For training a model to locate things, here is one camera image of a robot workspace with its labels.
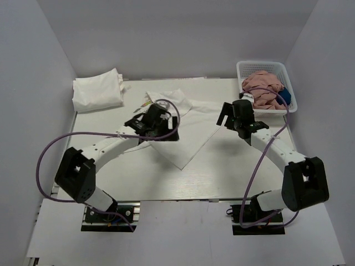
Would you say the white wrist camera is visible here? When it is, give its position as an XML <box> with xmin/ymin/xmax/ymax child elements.
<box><xmin>155</xmin><ymin>103</ymin><xmax>171</xmax><ymax>120</ymax></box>
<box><xmin>239</xmin><ymin>92</ymin><xmax>254</xmax><ymax>104</ymax></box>

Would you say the white printed t shirt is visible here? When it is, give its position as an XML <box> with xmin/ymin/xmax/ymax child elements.
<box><xmin>128</xmin><ymin>89</ymin><xmax>222</xmax><ymax>170</ymax></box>

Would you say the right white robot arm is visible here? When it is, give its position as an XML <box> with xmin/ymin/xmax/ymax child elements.
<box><xmin>217</xmin><ymin>100</ymin><xmax>329</xmax><ymax>223</ymax></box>

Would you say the pink t shirt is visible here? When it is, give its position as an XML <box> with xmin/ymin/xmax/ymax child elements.
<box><xmin>242</xmin><ymin>70</ymin><xmax>286</xmax><ymax>110</ymax></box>

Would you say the folded white t shirt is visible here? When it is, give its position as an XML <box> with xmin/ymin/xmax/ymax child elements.
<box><xmin>72</xmin><ymin>68</ymin><xmax>125</xmax><ymax>113</ymax></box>

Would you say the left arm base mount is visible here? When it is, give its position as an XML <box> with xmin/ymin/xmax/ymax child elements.
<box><xmin>81</xmin><ymin>202</ymin><xmax>140</xmax><ymax>233</ymax></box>

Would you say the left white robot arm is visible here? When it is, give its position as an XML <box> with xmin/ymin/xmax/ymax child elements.
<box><xmin>54</xmin><ymin>103</ymin><xmax>180</xmax><ymax>221</ymax></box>

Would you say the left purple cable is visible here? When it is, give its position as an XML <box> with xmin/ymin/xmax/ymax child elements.
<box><xmin>37</xmin><ymin>99</ymin><xmax>181</xmax><ymax>231</ymax></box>

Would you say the blue t shirt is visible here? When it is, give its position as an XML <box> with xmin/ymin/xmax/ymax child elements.
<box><xmin>276</xmin><ymin>87</ymin><xmax>292</xmax><ymax>106</ymax></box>

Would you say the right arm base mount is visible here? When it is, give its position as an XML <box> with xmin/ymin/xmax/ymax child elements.
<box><xmin>226</xmin><ymin>204</ymin><xmax>285</xmax><ymax>236</ymax></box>

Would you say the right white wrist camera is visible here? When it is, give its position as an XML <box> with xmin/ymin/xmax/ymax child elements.
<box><xmin>239</xmin><ymin>92</ymin><xmax>254</xmax><ymax>104</ymax></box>

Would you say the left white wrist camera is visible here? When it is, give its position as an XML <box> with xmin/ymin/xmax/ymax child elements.
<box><xmin>155</xmin><ymin>103</ymin><xmax>171</xmax><ymax>120</ymax></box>

